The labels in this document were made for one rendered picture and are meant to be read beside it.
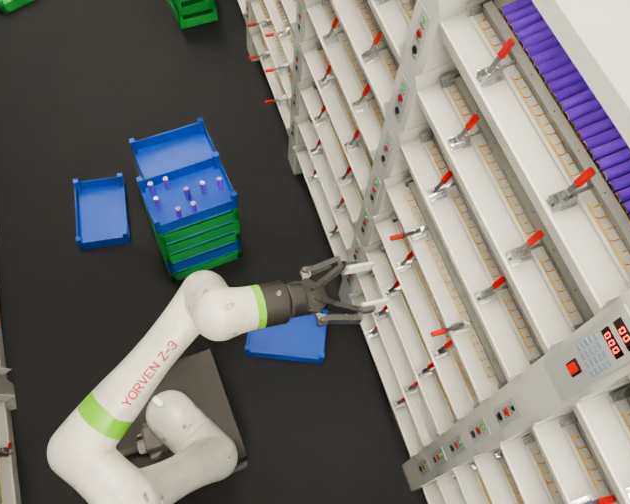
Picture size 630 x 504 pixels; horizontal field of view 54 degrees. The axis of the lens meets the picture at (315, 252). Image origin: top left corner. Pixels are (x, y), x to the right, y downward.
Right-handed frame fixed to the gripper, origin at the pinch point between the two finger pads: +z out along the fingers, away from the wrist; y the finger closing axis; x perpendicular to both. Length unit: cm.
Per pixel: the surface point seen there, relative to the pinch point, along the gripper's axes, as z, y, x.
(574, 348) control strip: 10.9, 33.0, 35.7
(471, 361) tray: 22.2, 20.3, -8.7
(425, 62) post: 11.1, -30.0, 36.9
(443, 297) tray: 22.3, 3.4, -8.3
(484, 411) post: 20.6, 31.8, -9.9
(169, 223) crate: -27, -65, -67
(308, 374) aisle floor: 17, -14, -105
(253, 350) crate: 0, -29, -107
